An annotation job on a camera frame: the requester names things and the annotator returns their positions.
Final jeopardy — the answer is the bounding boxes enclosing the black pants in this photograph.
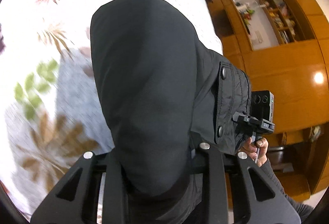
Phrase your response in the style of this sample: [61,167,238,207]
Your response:
[90,0,251,223]

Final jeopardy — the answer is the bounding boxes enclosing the dark sleeved right forearm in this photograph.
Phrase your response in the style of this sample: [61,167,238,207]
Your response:
[259,158,316,223]

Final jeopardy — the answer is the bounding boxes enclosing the right hand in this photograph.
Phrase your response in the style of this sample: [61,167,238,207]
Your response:
[239,138,268,167]

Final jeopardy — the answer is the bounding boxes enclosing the orange wooden cabinet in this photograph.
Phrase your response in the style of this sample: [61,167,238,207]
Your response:
[208,0,328,201]

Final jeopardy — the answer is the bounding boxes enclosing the wooden bookshelf with items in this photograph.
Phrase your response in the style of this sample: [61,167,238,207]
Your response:
[259,0,305,45]

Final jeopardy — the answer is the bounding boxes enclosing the floral quilted bedspread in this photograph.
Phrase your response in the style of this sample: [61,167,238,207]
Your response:
[1,0,223,221]

